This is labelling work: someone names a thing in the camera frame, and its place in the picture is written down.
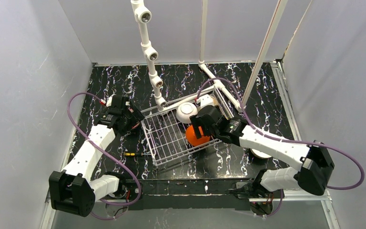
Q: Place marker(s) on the white wire dish rack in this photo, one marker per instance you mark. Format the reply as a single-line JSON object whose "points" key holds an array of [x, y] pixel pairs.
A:
{"points": [[165, 135]]}

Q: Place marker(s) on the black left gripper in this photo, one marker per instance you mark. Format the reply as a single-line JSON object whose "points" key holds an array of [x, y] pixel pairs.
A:
{"points": [[132, 117]]}

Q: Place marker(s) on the pale grey bowl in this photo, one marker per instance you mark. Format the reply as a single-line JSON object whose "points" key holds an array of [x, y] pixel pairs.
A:
{"points": [[185, 111]]}

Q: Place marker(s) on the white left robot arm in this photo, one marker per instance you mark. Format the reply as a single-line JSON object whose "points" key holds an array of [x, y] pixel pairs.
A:
{"points": [[73, 190]]}

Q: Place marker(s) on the beige bowl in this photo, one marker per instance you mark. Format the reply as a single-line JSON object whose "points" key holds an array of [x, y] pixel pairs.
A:
{"points": [[215, 101]]}

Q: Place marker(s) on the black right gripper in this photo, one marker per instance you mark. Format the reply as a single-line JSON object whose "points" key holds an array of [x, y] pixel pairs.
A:
{"points": [[200, 125]]}

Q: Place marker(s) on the white PVC pipe frame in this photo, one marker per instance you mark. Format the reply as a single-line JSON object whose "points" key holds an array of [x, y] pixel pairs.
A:
{"points": [[179, 32]]}

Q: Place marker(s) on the white bowl with tan outside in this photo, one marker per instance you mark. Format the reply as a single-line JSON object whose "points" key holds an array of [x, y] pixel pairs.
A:
{"points": [[259, 154]]}

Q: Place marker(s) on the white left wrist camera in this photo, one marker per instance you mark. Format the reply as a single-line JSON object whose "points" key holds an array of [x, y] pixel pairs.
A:
{"points": [[109, 101]]}

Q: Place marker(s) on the white bowl with brown outside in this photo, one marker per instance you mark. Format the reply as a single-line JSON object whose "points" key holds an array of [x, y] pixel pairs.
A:
{"points": [[193, 140]]}

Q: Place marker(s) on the yellow handled screwdriver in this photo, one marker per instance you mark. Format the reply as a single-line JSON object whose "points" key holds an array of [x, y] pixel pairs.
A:
{"points": [[136, 154]]}

